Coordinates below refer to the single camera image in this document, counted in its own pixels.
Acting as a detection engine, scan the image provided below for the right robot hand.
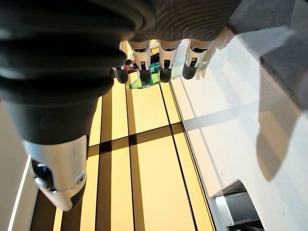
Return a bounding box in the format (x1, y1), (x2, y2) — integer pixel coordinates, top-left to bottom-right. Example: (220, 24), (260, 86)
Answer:
(0, 0), (242, 213)

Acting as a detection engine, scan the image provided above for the yellow cabinet door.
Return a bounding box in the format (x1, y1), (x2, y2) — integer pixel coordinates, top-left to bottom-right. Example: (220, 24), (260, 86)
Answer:
(88, 78), (130, 146)
(172, 131), (216, 231)
(159, 80), (184, 126)
(135, 136), (196, 231)
(126, 83), (171, 137)
(52, 141), (139, 231)

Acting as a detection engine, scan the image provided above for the green plastic bottle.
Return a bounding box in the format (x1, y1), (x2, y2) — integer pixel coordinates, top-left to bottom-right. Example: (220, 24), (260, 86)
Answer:
(126, 63), (181, 90)

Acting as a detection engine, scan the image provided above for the grey speckled stone block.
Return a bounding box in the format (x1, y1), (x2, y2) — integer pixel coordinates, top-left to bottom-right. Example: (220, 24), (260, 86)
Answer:
(228, 0), (308, 112)

